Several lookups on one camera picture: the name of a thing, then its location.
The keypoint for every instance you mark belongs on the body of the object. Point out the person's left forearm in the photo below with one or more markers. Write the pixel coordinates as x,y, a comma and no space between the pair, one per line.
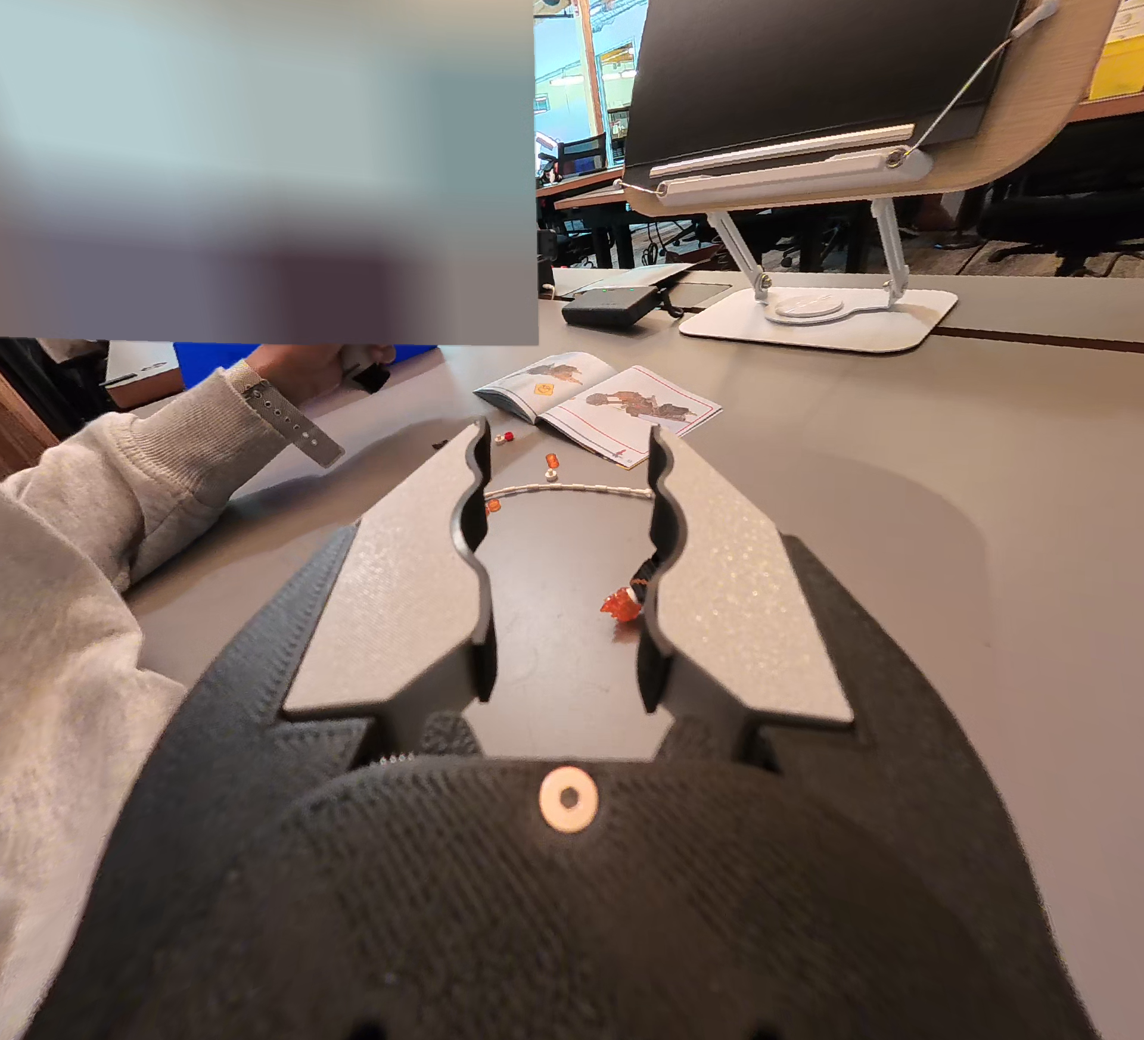
161,459

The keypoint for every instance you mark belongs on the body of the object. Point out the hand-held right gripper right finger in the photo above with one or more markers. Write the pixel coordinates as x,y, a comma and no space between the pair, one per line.
751,611

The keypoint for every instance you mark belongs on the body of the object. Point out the yellow box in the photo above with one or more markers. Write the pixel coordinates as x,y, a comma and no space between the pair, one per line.
1117,71

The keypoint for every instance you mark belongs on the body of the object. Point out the person's left hand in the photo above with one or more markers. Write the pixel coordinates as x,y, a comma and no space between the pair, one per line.
304,370

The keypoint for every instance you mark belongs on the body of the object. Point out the black office chair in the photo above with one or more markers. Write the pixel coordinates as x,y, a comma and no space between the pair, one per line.
1063,218

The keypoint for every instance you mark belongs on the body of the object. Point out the black power adapter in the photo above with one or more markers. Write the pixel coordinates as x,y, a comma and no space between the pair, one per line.
608,307

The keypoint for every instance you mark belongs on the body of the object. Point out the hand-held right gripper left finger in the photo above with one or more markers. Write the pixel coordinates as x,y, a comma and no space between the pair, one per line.
393,611

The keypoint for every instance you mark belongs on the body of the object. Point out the lego instruction booklet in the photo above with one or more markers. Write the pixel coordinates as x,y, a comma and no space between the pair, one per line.
617,423

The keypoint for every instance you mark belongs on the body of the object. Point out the black flame-footed lego minifigure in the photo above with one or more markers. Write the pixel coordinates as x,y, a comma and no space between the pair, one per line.
621,607

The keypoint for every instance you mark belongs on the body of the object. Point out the background office desk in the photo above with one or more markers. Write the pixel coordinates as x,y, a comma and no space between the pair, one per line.
581,196

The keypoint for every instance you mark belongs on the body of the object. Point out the blue plastic bin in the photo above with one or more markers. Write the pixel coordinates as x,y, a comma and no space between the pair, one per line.
210,365

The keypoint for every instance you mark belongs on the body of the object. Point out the black battery charger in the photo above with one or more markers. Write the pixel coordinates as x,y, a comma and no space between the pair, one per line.
548,254

